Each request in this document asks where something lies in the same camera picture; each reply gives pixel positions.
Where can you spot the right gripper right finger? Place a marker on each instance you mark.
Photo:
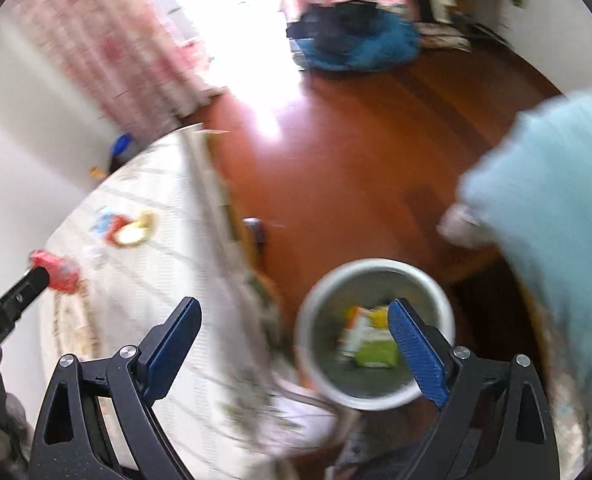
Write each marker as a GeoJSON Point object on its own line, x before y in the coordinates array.
{"type": "Point", "coordinates": [493, 418]}

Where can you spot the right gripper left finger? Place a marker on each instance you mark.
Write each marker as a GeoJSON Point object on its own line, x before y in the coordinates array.
{"type": "Point", "coordinates": [71, 440]}

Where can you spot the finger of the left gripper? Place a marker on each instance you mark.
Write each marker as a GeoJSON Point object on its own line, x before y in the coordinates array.
{"type": "Point", "coordinates": [21, 295]}

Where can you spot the red soda can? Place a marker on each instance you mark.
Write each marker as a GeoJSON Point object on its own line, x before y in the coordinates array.
{"type": "Point", "coordinates": [63, 272]}

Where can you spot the blue red milk carton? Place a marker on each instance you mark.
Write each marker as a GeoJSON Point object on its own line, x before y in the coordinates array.
{"type": "Point", "coordinates": [108, 224]}

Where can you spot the yellow guoba snack bag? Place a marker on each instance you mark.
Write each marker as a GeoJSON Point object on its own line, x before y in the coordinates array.
{"type": "Point", "coordinates": [361, 324]}

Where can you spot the yellow banana peel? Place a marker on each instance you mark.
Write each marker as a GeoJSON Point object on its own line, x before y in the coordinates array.
{"type": "Point", "coordinates": [136, 232]}

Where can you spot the white trash bin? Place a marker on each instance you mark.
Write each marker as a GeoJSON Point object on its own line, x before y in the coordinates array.
{"type": "Point", "coordinates": [371, 284]}

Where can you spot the green box in bin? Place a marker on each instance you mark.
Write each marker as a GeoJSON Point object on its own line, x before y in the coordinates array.
{"type": "Point", "coordinates": [377, 354]}

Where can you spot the orange small bottle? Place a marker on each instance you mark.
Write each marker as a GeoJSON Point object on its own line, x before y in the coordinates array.
{"type": "Point", "coordinates": [98, 174]}

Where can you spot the blue cap bottle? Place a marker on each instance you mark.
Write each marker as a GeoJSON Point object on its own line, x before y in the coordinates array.
{"type": "Point", "coordinates": [123, 150]}

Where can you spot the light blue blanket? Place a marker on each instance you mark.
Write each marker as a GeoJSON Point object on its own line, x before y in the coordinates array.
{"type": "Point", "coordinates": [533, 193]}

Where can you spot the pink floral curtain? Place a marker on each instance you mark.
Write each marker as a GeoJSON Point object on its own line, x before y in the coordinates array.
{"type": "Point", "coordinates": [133, 65]}

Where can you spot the blue clothes pile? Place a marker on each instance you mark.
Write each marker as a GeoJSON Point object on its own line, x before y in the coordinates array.
{"type": "Point", "coordinates": [355, 36]}

